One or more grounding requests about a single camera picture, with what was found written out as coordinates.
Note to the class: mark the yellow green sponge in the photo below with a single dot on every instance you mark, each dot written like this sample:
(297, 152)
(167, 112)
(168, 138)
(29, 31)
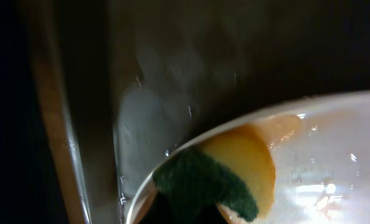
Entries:
(233, 169)

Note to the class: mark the white plate with sauce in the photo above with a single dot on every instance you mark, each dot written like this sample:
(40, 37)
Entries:
(321, 151)

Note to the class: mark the brown plastic tray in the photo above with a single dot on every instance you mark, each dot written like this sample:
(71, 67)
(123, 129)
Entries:
(181, 68)

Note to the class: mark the black plastic tray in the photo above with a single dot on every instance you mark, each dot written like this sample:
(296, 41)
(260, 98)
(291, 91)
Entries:
(56, 144)

